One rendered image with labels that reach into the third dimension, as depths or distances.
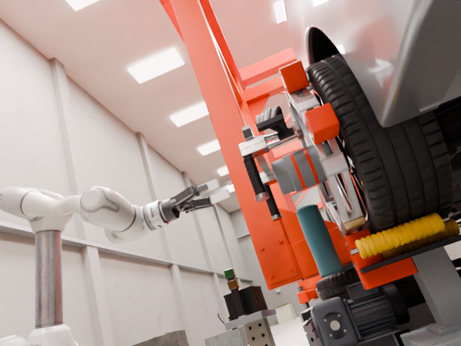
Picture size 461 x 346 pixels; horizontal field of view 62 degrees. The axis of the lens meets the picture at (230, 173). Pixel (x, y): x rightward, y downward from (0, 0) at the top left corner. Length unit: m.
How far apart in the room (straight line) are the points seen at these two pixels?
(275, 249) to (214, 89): 0.92
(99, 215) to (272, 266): 0.90
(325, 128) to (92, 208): 0.68
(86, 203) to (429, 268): 1.02
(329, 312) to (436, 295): 0.42
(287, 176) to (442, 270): 0.55
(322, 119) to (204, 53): 1.32
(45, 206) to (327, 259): 1.04
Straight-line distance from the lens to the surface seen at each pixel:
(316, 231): 1.43
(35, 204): 1.59
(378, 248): 1.21
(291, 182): 1.35
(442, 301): 1.32
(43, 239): 1.75
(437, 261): 1.32
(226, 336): 9.57
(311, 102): 1.20
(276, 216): 1.52
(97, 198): 1.15
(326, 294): 2.05
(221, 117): 2.04
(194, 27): 2.41
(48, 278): 1.72
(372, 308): 1.59
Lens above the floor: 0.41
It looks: 21 degrees up
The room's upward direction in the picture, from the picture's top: 19 degrees counter-clockwise
